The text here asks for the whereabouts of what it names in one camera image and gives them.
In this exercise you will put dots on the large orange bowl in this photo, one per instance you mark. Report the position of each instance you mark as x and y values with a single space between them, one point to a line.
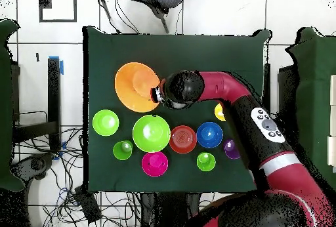
128 90

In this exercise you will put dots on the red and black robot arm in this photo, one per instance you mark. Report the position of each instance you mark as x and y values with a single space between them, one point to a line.
225 85

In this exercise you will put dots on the large green bowl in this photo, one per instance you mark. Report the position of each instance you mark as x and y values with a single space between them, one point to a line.
151 135

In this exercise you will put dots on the red bowl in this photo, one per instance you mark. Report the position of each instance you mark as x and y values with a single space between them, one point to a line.
183 139

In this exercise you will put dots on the blue ribbed bowl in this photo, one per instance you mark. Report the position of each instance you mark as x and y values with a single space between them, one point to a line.
208 135

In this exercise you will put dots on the yellow ribbed cup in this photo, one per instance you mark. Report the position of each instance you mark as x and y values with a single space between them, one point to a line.
218 112

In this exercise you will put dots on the pink bowl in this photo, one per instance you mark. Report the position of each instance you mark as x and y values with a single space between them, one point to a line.
155 164

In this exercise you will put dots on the green smooth cup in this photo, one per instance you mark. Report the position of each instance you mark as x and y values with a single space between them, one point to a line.
120 152

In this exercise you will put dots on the green ribbed cup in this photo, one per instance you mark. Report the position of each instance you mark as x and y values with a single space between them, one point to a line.
206 162

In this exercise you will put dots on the small green ribbed bowl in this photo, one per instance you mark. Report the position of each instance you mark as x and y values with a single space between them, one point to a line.
105 123

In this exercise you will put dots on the purple cup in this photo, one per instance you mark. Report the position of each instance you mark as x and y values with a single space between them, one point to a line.
231 151

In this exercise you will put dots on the dark green tablecloth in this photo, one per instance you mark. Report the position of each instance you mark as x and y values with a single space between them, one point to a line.
110 53

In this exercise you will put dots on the grey office chair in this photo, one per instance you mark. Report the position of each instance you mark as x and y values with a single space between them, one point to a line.
168 0

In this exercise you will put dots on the blue tape strip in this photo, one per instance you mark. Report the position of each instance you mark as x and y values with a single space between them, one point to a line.
62 68

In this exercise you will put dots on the black power strip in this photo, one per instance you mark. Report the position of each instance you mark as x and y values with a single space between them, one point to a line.
88 206

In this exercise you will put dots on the black chair base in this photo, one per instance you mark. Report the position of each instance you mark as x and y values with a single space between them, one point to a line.
36 164

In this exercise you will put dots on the small black floor object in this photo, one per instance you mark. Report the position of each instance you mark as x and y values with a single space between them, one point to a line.
37 57

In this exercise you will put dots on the green cloth side table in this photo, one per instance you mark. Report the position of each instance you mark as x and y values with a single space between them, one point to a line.
5 106
315 93

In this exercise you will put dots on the white shelf unit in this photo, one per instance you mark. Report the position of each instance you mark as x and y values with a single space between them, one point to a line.
332 93

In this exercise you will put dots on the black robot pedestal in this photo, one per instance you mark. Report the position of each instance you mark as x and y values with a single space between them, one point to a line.
170 208

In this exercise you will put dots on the black square floor frame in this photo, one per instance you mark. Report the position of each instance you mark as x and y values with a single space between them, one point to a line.
45 1

